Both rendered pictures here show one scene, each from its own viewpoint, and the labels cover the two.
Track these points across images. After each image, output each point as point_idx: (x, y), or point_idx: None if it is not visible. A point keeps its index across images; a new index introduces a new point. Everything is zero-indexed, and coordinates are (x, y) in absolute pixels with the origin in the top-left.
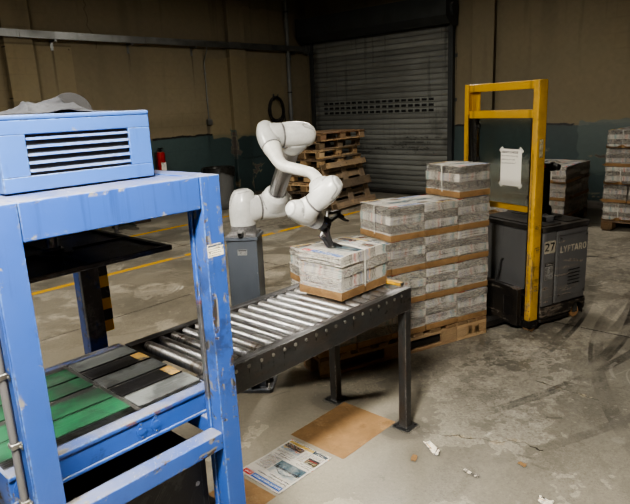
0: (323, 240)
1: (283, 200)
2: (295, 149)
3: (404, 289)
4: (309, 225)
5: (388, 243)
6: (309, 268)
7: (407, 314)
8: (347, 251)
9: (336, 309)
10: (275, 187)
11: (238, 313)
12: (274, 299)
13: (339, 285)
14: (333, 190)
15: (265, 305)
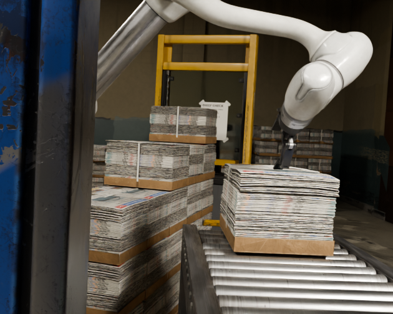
0: (287, 153)
1: (96, 107)
2: (183, 7)
3: (334, 233)
4: (309, 118)
5: (168, 192)
6: (261, 205)
7: None
8: (312, 173)
9: (358, 268)
10: (98, 80)
11: (251, 308)
12: (228, 270)
13: (328, 228)
14: (371, 54)
15: (237, 283)
